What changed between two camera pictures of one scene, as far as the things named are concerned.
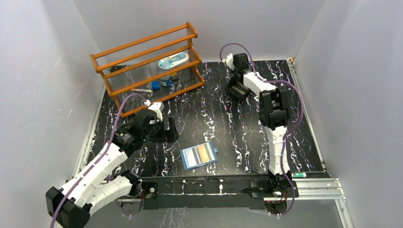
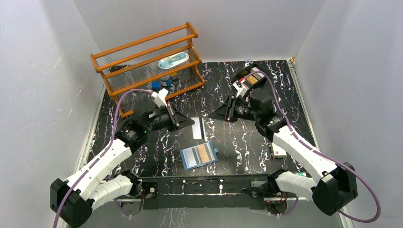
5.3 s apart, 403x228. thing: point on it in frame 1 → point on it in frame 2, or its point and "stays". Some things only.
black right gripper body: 235,71 → 235,109
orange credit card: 203,153 stays
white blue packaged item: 173,60 stays
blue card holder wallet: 198,155 stays
